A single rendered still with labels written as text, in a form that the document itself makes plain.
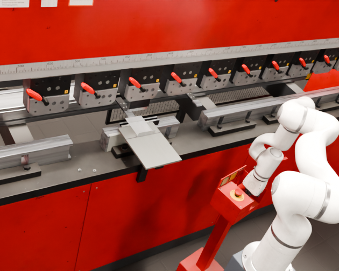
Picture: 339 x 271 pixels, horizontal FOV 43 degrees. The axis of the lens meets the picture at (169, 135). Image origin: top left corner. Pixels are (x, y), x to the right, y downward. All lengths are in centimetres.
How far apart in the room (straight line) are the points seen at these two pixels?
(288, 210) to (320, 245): 199
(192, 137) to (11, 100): 88
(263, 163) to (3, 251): 121
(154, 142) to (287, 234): 76
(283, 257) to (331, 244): 190
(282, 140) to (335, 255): 159
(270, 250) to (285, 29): 110
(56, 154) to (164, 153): 46
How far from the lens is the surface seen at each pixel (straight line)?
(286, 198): 133
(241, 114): 239
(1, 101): 202
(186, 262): 264
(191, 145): 216
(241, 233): 309
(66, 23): 150
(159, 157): 184
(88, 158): 194
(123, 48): 165
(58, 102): 166
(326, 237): 342
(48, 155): 185
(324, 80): 386
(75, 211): 200
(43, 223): 198
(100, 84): 169
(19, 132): 203
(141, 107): 193
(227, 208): 214
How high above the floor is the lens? 221
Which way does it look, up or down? 38 degrees down
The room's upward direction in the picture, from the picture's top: 18 degrees clockwise
